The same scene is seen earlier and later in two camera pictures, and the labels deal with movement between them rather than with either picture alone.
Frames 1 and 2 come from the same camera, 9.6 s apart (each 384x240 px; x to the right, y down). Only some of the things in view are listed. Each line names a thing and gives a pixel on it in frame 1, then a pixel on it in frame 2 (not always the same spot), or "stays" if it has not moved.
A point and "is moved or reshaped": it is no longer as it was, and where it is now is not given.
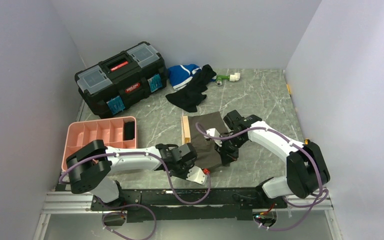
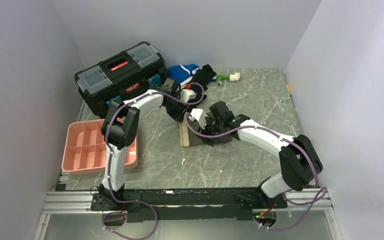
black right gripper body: [232, 144] to [213, 126]
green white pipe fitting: [235, 77] stays
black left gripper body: [181, 171] to [176, 109]
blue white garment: [179, 75] stays
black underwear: [189, 99] stays
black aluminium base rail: [187, 203] stays
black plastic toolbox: [117, 82] stays
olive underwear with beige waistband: [206, 155] is moved or reshaped
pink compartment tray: [117, 132] stays
